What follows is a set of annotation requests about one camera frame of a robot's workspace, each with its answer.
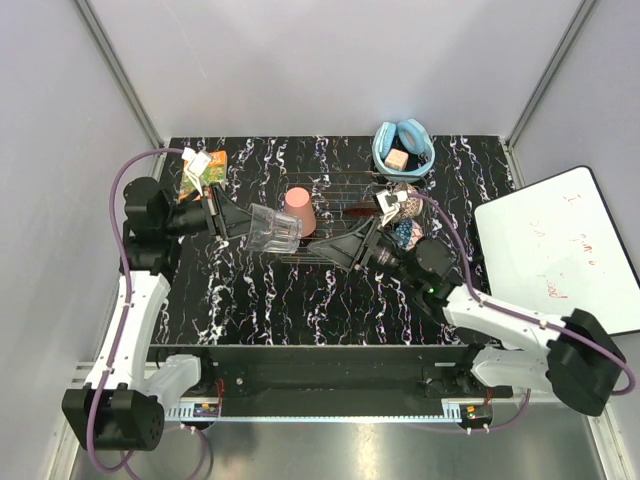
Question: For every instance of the pink cube die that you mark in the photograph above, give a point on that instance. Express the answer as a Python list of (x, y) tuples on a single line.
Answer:
[(396, 160)]

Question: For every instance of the orange green paperback book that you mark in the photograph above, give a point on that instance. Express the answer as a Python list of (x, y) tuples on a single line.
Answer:
[(215, 173)]

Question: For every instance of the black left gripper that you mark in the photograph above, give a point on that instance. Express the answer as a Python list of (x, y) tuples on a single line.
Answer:
[(225, 217)]

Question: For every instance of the red floral plate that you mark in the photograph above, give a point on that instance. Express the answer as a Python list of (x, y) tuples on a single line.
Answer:
[(361, 210)]

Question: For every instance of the pink plastic cup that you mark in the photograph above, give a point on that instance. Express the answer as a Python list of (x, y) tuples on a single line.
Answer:
[(298, 203)]

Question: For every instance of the brown floral patterned bowl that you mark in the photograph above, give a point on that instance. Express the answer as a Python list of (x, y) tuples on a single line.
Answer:
[(410, 207)]

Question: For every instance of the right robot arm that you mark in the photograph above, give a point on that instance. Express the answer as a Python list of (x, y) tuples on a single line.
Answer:
[(571, 356)]

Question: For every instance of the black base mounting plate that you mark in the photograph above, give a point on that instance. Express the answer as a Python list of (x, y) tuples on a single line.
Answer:
[(335, 383)]

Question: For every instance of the clear drinking glass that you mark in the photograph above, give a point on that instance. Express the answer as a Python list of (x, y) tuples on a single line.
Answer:
[(272, 231)]

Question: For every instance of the light blue headphones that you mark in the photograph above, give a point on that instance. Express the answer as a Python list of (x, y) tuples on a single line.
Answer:
[(409, 136)]

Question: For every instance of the wire dish rack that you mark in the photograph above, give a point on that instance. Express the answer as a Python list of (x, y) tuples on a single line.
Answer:
[(331, 193)]

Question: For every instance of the white dry-erase board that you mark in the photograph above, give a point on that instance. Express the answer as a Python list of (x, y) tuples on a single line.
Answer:
[(553, 247)]

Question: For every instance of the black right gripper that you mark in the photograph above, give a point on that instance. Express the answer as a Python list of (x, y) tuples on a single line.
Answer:
[(345, 249)]

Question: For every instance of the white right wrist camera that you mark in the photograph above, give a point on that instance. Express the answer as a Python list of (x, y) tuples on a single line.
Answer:
[(390, 205)]

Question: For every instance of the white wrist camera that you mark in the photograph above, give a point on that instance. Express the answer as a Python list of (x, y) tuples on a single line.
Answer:
[(196, 163), (390, 205)]

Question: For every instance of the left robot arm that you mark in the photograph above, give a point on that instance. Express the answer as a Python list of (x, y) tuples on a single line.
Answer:
[(120, 406)]

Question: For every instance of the blue triangle patterned bowl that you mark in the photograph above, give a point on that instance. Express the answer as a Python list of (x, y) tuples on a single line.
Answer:
[(407, 232)]

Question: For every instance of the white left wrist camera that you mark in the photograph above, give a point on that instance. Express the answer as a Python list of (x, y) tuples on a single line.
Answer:
[(196, 163)]

